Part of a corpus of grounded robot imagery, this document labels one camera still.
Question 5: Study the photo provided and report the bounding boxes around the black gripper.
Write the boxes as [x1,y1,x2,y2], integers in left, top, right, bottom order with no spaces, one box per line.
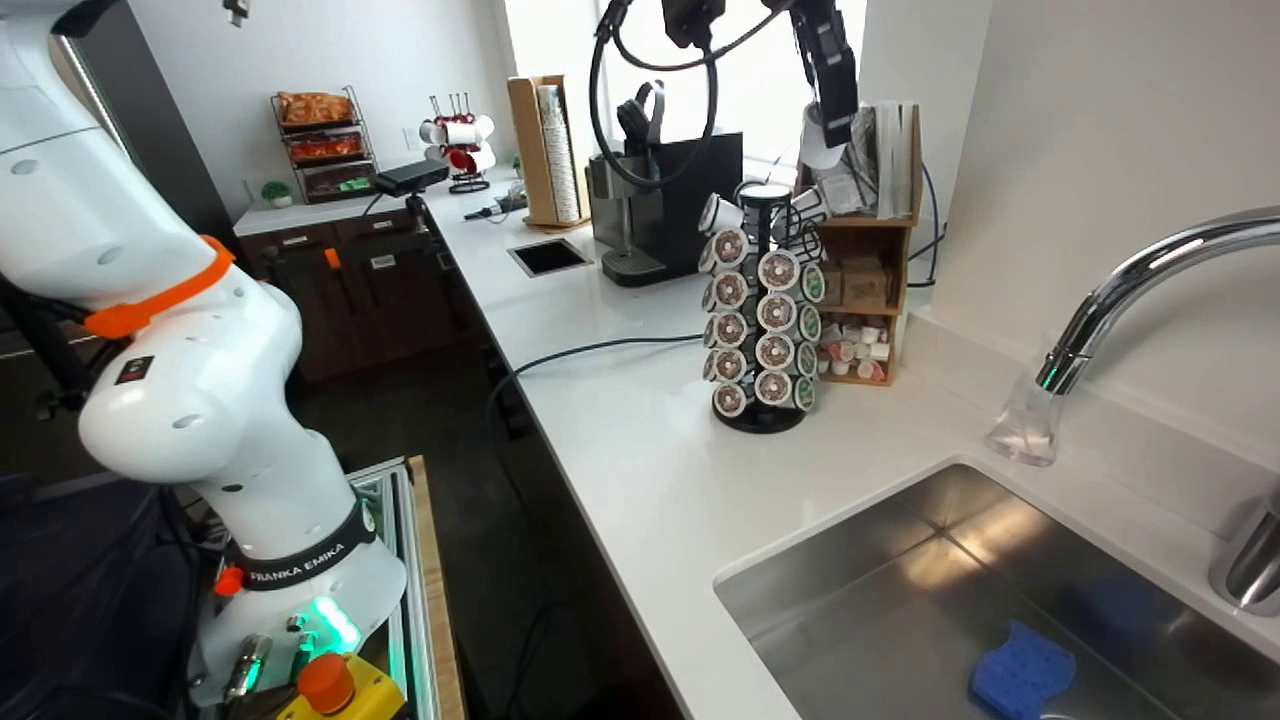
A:
[780,0,863,149]

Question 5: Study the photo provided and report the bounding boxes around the clear plastic bag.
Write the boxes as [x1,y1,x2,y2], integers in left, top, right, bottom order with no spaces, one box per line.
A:
[851,100,920,223]

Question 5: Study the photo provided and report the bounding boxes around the black coffee machine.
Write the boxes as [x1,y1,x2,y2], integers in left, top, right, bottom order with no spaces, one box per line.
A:
[586,78,750,291]

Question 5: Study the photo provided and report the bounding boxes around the wooden organizer box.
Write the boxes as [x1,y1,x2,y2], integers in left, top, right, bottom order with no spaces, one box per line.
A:
[811,100,930,393]

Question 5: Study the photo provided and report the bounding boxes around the white paper cup stack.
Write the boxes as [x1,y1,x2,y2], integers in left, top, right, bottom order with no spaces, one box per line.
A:
[533,81,579,223]

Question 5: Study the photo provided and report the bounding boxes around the wooden cup dispenser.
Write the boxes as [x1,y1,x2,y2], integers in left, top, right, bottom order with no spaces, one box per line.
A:
[506,74,594,232]

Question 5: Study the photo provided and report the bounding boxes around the chrome gooseneck faucet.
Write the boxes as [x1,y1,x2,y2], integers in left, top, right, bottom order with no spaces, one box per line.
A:
[985,199,1280,617]

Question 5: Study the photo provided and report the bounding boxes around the small black object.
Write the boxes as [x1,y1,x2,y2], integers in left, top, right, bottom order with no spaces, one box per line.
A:
[460,183,533,223]

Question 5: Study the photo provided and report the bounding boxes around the red white mug stand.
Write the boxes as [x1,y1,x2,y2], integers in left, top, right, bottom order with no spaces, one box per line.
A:
[418,87,501,199]

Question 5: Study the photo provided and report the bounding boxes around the flat black box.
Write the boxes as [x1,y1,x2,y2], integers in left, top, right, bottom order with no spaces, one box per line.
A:
[368,156,455,199]

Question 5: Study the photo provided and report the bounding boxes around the steel sink basin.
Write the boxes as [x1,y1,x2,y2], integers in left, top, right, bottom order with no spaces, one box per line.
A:
[712,457,1280,720]

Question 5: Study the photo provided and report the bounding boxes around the snack shelf stand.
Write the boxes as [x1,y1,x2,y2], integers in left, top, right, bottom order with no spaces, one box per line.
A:
[269,85,382,209]

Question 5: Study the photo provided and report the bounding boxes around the dark wood cabinet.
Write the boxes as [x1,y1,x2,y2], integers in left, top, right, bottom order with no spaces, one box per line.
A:
[234,198,473,387]

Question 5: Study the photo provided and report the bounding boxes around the blue sponge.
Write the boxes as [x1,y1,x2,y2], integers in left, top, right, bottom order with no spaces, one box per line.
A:
[970,617,1080,720]

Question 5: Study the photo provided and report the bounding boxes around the robot cart with wood edge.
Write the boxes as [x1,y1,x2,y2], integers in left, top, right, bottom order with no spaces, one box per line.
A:
[185,453,473,720]

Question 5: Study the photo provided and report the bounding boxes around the dark grey tall panel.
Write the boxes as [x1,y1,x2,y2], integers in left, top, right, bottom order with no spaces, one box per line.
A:
[54,0,234,242]

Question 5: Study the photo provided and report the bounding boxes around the yellow emergency stop button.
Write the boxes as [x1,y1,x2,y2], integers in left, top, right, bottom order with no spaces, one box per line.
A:
[274,654,407,720]

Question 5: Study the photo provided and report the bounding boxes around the thin blue cable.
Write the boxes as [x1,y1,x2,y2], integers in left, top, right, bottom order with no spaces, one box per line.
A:
[909,156,949,291]

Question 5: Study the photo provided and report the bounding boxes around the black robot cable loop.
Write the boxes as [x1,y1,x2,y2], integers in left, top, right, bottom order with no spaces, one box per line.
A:
[590,0,736,193]

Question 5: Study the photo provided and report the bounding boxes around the black wire pod carousel rack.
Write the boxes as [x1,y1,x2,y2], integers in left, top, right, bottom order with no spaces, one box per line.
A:
[701,183,833,435]

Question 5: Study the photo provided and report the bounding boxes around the thick slate blue cable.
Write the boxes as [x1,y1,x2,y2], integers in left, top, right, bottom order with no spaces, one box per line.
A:
[484,332,712,413]

